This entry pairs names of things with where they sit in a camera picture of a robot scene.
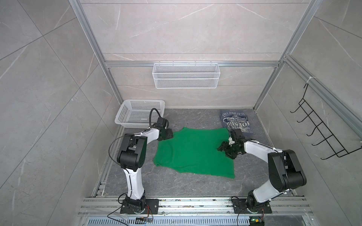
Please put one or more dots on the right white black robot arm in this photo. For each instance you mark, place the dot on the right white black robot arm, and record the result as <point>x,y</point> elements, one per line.
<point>285,170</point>

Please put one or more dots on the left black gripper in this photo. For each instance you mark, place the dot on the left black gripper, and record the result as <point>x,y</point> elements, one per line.
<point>170,132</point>

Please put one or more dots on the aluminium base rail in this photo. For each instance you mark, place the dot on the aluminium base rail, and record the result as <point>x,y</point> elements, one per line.
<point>197,211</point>

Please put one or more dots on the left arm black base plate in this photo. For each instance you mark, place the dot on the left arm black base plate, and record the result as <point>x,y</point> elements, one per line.
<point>143,206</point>

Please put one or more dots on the blue-grey tank top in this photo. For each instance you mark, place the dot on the blue-grey tank top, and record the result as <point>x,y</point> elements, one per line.
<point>236,119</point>

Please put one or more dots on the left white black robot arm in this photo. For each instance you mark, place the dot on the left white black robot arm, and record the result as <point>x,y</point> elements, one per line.
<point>131,158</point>

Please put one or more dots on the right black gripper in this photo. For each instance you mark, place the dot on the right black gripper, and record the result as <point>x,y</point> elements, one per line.
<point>223,146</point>

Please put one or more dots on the white wire mesh shelf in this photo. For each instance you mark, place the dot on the white wire mesh shelf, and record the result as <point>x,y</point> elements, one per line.
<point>186,75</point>

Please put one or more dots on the black wire hook rack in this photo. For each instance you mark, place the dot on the black wire hook rack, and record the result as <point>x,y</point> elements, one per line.
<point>319,125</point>

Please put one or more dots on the green tank top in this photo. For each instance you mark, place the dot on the green tank top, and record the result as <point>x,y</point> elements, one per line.
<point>196,151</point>

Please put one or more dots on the white plastic laundry basket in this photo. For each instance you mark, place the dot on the white plastic laundry basket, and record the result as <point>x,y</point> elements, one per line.
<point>134,113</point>

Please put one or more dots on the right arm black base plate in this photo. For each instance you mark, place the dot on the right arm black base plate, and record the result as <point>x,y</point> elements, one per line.
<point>246,206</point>

